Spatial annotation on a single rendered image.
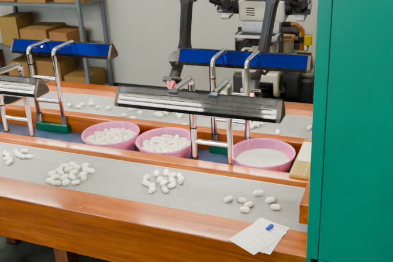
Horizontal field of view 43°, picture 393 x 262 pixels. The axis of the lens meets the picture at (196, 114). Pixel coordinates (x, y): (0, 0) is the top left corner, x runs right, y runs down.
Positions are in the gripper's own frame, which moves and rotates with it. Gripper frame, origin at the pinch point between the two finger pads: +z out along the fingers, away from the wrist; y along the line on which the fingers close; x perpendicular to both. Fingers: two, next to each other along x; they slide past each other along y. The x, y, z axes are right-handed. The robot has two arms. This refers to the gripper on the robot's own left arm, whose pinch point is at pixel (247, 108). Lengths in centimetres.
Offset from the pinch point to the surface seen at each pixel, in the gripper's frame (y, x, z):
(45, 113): -103, -11, 20
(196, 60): -20.9, -26.0, -8.9
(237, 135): 1.3, -10.4, 19.1
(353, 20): 55, -118, 36
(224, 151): -3.9, -7.0, 26.3
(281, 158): 23.8, -14.8, 28.8
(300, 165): 34, -26, 35
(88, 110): -86, 0, 10
